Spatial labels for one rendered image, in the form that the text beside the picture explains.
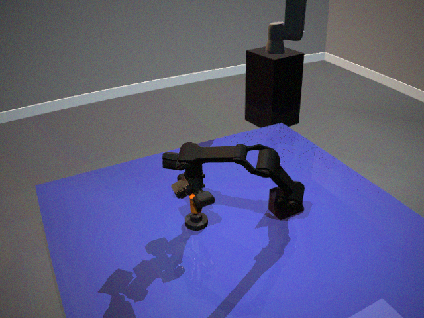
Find orange knob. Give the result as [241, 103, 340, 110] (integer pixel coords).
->
[189, 194, 202, 214]

